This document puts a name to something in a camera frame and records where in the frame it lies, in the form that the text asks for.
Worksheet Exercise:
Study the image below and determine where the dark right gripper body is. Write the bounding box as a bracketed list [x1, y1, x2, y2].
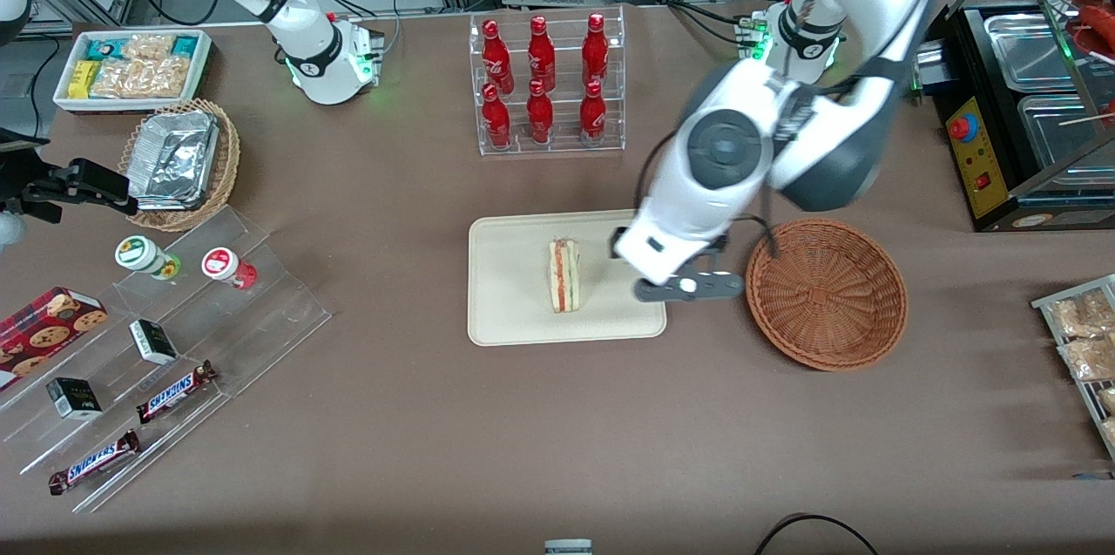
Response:
[0, 130, 40, 218]

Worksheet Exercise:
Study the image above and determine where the triangle sandwich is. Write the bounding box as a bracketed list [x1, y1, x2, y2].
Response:
[546, 236, 584, 315]

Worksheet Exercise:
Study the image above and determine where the beige plastic tray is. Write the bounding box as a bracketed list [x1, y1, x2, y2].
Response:
[468, 208, 668, 348]

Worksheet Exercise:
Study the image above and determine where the oval light wicker basket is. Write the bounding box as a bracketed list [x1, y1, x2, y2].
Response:
[118, 98, 242, 234]

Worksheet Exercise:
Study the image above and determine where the round brown wicker basket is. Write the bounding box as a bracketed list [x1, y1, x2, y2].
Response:
[745, 218, 909, 373]

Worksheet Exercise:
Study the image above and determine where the silver foil container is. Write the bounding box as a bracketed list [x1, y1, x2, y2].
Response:
[128, 110, 221, 212]

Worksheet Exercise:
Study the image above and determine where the green lid white cup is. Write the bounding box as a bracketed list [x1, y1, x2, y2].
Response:
[114, 234, 183, 281]

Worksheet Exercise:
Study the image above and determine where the yellow snack packet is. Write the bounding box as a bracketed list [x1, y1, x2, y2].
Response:
[68, 60, 99, 100]

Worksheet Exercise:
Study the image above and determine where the large clear cracker bag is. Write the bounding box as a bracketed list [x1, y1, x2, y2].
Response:
[90, 56, 193, 100]

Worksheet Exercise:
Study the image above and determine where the clear acrylic bottle rack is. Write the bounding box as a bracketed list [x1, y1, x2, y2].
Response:
[469, 5, 626, 158]

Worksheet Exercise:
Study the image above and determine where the red cola bottle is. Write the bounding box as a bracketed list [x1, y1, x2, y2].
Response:
[582, 12, 610, 88]
[482, 84, 512, 149]
[527, 16, 557, 92]
[482, 19, 515, 96]
[526, 79, 555, 145]
[579, 79, 608, 145]

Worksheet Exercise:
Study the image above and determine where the red cookie box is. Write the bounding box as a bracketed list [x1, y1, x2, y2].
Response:
[0, 286, 110, 391]

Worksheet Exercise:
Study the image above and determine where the small clear cracker bag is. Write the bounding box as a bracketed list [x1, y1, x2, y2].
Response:
[122, 33, 179, 62]

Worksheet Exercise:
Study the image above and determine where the red lid white cup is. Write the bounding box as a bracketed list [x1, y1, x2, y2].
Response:
[200, 247, 259, 291]

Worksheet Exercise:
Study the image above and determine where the white rectangular snack bin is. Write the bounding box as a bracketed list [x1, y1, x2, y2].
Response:
[52, 29, 214, 115]

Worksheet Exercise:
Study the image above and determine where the small black box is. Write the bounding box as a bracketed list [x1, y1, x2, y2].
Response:
[45, 376, 105, 423]
[128, 318, 179, 367]

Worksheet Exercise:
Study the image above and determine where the clear acrylic stepped display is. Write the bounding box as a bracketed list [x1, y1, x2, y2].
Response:
[0, 205, 333, 515]

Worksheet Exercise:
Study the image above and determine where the snickers chocolate bar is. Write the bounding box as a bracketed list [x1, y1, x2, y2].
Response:
[47, 429, 143, 497]
[135, 360, 220, 426]

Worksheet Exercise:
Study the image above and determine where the black food warmer cabinet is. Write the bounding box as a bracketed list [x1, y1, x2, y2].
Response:
[910, 0, 1115, 234]

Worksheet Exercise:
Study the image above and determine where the steel warmer pan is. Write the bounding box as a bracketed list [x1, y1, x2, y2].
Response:
[1017, 92, 1115, 183]
[983, 12, 1091, 95]

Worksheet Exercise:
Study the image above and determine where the red sausage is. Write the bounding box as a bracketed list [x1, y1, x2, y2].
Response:
[1078, 4, 1115, 38]

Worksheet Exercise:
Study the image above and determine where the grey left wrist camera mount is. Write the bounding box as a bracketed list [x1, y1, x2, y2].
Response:
[633, 237, 745, 304]

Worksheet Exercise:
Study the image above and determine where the black looped cable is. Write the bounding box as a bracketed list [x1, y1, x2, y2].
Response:
[753, 512, 882, 555]

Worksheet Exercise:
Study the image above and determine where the grey wire rack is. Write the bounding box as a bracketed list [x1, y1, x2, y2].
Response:
[1031, 274, 1115, 462]

